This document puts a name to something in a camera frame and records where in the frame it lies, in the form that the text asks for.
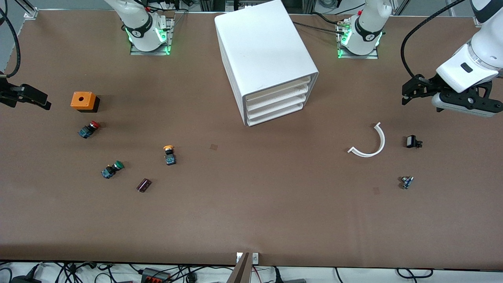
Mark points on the black power strip red switches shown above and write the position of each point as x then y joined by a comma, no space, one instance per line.
155,275

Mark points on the small white bracket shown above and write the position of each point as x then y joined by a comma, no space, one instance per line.
238,257
256,258

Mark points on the small black switch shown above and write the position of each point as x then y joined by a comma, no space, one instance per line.
411,141

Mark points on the yellow push button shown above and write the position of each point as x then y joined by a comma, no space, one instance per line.
170,158

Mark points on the white drawer cabinet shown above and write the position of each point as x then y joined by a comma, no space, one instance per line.
259,47

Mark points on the aluminium frame profile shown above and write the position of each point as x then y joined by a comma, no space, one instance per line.
29,10

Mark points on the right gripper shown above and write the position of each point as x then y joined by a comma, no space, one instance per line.
11,95

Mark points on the green push button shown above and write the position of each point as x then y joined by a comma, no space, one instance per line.
112,169

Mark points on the dark purple capacitor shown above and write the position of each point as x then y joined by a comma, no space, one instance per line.
144,185

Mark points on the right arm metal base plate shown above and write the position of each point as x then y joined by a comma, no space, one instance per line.
137,52

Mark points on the black plug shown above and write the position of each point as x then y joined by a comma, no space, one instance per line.
25,280

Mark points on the red push button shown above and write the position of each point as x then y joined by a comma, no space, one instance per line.
89,129

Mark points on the small blue electronic component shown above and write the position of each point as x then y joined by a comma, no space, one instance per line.
406,182

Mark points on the orange box with hole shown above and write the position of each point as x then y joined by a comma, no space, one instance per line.
88,98

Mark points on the white plastic drawer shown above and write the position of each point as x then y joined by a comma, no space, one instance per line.
276,98
277,90
275,112
276,105

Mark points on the white curved plastic piece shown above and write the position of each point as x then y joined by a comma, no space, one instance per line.
382,143

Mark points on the brown wooden post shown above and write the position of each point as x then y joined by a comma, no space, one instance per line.
240,273

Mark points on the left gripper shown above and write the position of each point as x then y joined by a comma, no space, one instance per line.
427,85

